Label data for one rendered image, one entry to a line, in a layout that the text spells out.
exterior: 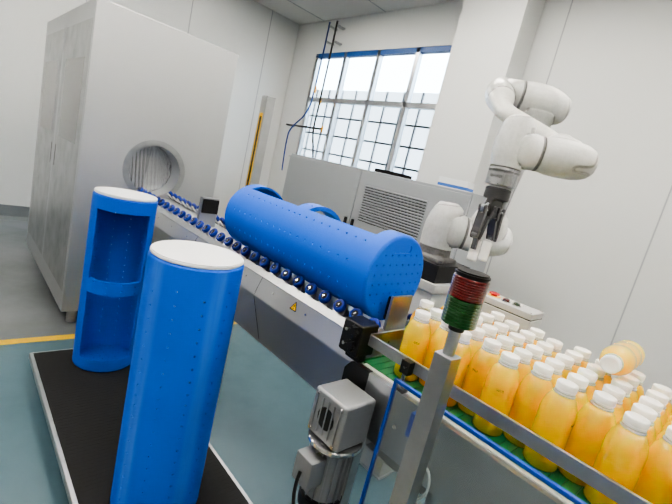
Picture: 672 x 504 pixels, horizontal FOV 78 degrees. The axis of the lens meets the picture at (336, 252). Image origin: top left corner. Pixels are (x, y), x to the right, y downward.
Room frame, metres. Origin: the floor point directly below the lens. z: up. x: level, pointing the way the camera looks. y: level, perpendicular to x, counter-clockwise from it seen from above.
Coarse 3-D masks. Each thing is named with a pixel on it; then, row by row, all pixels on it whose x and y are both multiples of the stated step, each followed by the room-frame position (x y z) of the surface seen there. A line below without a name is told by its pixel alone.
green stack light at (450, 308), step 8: (448, 296) 0.72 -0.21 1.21; (448, 304) 0.71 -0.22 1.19; (456, 304) 0.70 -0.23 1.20; (464, 304) 0.69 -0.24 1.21; (472, 304) 0.69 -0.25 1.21; (480, 304) 0.71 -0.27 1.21; (448, 312) 0.71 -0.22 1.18; (456, 312) 0.70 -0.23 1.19; (464, 312) 0.69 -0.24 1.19; (472, 312) 0.69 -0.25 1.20; (480, 312) 0.71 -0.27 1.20; (448, 320) 0.71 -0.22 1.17; (456, 320) 0.70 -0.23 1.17; (464, 320) 0.69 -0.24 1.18; (472, 320) 0.70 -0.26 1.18; (464, 328) 0.69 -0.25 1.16; (472, 328) 0.70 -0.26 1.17
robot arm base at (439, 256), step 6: (420, 246) 1.95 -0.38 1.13; (426, 246) 1.92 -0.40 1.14; (426, 252) 1.91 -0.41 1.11; (432, 252) 1.90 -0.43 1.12; (438, 252) 1.90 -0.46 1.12; (444, 252) 1.91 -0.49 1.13; (450, 252) 1.94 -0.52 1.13; (426, 258) 1.90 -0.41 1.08; (432, 258) 1.88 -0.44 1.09; (438, 258) 1.88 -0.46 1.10; (444, 258) 1.91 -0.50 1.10; (450, 258) 1.96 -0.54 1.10
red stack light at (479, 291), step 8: (456, 280) 0.71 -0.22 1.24; (464, 280) 0.70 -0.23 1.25; (472, 280) 0.70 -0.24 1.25; (456, 288) 0.71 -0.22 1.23; (464, 288) 0.70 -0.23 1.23; (472, 288) 0.69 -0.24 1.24; (480, 288) 0.70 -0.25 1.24; (456, 296) 0.70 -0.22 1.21; (464, 296) 0.70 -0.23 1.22; (472, 296) 0.69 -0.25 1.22; (480, 296) 0.70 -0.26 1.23
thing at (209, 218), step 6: (204, 198) 2.16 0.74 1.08; (210, 198) 2.19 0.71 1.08; (216, 198) 2.23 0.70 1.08; (204, 204) 2.15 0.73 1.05; (210, 204) 2.17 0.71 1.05; (216, 204) 2.20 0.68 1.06; (198, 210) 2.17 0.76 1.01; (204, 210) 2.15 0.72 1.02; (210, 210) 2.18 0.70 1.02; (216, 210) 2.20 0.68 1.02; (198, 216) 2.16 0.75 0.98; (204, 216) 2.17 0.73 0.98; (210, 216) 2.20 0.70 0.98; (216, 216) 2.22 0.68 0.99; (204, 222) 2.18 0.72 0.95; (210, 222) 2.20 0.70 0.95
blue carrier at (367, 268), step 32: (256, 192) 1.75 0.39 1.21; (256, 224) 1.61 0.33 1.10; (288, 224) 1.48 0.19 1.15; (320, 224) 1.40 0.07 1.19; (288, 256) 1.45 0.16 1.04; (320, 256) 1.32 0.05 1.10; (352, 256) 1.24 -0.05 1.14; (384, 256) 1.21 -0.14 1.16; (416, 256) 1.33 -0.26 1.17; (320, 288) 1.40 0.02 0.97; (352, 288) 1.21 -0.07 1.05; (384, 288) 1.24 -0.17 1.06; (416, 288) 1.36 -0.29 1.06
